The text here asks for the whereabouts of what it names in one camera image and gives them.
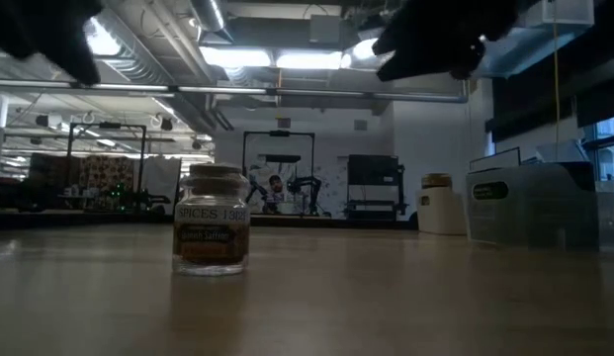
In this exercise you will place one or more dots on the black equipment cart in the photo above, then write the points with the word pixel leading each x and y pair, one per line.
pixel 373 170

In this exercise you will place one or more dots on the window with dark frame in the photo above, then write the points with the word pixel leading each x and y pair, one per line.
pixel 608 163

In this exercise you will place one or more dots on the saffron glass jar with cork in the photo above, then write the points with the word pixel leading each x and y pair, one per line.
pixel 211 247

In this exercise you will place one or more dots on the clear plastic bin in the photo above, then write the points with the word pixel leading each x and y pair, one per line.
pixel 529 222

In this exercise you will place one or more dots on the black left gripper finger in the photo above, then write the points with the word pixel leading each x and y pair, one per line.
pixel 79 54

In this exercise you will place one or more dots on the long horizontal ceiling pipe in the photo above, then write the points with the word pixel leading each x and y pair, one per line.
pixel 311 92

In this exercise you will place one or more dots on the background black robot arm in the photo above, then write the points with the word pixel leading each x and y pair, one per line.
pixel 306 187

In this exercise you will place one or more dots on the round silver ceiling duct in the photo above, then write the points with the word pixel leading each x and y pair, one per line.
pixel 210 15

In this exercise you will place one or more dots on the white hanging sheet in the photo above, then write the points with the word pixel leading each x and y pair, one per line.
pixel 160 180

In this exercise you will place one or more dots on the gray ceiling box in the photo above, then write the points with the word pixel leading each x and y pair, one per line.
pixel 325 28

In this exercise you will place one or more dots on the black framed white board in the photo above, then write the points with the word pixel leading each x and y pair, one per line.
pixel 499 159

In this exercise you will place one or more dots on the large silver ceiling duct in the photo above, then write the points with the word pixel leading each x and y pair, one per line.
pixel 524 49

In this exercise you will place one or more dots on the bright ceiling light panel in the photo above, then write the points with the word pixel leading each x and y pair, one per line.
pixel 235 57
pixel 309 60

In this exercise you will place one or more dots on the floral patterned panel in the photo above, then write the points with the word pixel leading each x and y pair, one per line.
pixel 106 173

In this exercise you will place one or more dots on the square gray wall vent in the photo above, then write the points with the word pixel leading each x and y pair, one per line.
pixel 360 124
pixel 283 122

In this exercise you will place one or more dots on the white plastic bin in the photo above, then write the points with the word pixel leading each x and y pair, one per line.
pixel 442 217

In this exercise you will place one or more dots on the person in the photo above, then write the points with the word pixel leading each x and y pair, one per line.
pixel 274 190

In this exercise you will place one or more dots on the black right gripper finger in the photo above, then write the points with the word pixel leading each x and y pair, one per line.
pixel 435 62
pixel 400 39

